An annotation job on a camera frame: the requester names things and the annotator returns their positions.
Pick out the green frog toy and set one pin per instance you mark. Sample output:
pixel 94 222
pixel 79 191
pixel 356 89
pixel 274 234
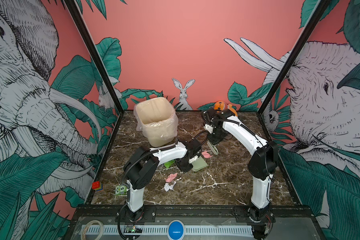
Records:
pixel 121 190

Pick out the pink paper scrap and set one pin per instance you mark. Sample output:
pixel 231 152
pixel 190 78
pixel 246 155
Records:
pixel 171 177
pixel 206 155

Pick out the black right corner frame post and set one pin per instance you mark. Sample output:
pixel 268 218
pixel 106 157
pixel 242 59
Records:
pixel 313 20

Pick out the black left corner frame post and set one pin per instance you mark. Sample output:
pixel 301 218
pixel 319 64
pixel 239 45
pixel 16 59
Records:
pixel 85 34

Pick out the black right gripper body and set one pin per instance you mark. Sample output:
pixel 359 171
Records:
pixel 216 136

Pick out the black corner frame post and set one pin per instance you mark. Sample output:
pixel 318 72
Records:
pixel 85 34
pixel 313 20

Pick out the white slotted cable duct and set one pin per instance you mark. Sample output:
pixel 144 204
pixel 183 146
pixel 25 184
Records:
pixel 190 230

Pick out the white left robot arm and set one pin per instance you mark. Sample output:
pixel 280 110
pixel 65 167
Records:
pixel 140 169

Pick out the green crumpled paper left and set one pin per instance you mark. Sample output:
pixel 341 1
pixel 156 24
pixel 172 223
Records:
pixel 169 164

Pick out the green plastic dustpan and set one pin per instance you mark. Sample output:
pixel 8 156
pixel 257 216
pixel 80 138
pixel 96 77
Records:
pixel 199 164

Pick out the white crumpled paper front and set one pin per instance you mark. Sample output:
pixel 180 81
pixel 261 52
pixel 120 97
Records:
pixel 169 186

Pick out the beige bin with plastic liner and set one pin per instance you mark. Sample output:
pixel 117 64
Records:
pixel 157 120

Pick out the pink paper scrap front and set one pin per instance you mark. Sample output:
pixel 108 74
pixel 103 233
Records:
pixel 171 177

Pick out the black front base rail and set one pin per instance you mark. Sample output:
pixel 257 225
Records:
pixel 239 212

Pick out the green hand brush white bristles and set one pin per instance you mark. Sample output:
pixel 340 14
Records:
pixel 213 148

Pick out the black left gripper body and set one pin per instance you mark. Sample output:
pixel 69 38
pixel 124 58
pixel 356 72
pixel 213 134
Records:
pixel 185 166

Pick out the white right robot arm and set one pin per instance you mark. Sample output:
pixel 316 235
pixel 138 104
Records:
pixel 263 162

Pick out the red toy block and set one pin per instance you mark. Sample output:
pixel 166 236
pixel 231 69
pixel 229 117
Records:
pixel 97 186

